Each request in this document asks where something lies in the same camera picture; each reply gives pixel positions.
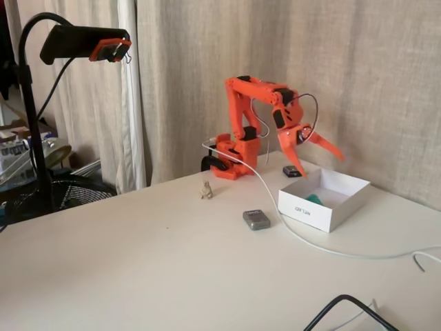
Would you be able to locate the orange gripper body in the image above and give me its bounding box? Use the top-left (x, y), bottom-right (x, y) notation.
top-left (275, 122), bottom-right (316, 154)

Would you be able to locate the white cardboard box bin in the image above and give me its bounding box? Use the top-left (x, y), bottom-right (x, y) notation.
top-left (277, 168), bottom-right (372, 234)

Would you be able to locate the metal lamp shade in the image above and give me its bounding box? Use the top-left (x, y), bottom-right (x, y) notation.
top-left (40, 137), bottom-right (73, 170)

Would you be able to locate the orange moving gripper finger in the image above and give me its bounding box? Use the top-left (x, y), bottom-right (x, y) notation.
top-left (305, 132), bottom-right (346, 162)

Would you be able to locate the short white cable end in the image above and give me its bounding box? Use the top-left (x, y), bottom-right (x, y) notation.
top-left (412, 251), bottom-right (441, 273)

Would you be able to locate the brown cardboard box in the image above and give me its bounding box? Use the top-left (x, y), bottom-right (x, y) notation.
top-left (0, 98), bottom-right (58, 141)

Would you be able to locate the thick black cable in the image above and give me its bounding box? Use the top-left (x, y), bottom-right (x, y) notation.
top-left (302, 294), bottom-right (400, 331)

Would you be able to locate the small beige bear figurine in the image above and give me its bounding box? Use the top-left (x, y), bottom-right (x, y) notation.
top-left (198, 179), bottom-right (214, 201)

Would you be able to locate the black camera cable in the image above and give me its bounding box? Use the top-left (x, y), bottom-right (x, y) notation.
top-left (34, 57), bottom-right (77, 125)

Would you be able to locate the white sheer curtain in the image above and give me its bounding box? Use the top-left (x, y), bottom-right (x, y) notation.
top-left (116, 0), bottom-right (153, 194)

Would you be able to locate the small black device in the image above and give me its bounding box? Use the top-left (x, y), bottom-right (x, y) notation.
top-left (282, 165), bottom-right (306, 179)

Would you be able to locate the wide beige linen curtain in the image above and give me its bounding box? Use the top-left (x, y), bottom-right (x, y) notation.
top-left (136, 0), bottom-right (441, 212)

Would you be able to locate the black gooseneck camera stand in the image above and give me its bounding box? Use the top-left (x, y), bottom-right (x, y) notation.
top-left (6, 0), bottom-right (121, 166)

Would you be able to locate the long white cable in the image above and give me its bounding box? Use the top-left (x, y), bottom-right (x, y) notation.
top-left (201, 139), bottom-right (441, 259)

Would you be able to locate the black fan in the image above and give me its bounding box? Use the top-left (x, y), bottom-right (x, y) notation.
top-left (0, 174), bottom-right (118, 225)

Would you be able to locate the grey metal tin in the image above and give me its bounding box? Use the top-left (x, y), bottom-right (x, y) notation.
top-left (243, 209), bottom-right (271, 232)

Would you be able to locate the black camera with orange mount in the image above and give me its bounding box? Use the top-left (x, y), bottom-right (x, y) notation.
top-left (39, 24), bottom-right (133, 66)

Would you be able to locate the orange fixed gripper finger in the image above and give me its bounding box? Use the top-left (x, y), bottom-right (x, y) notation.
top-left (279, 143), bottom-right (309, 179)

